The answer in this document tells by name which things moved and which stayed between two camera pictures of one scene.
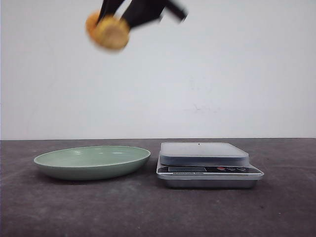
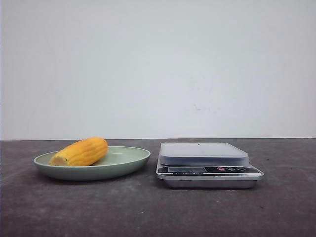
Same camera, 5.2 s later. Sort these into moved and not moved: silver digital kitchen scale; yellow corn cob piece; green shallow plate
Moved: yellow corn cob piece
Not moved: green shallow plate; silver digital kitchen scale
